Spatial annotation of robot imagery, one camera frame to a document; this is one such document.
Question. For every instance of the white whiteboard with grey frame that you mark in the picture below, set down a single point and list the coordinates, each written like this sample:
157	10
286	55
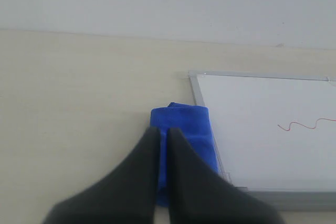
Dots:
274	135

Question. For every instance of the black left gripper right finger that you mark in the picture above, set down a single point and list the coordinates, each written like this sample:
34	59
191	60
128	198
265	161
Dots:
197	194

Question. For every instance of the blue cloth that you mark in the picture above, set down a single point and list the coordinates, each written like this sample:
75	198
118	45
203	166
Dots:
194	123

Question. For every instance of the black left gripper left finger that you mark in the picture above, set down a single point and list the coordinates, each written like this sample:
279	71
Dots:
125	195

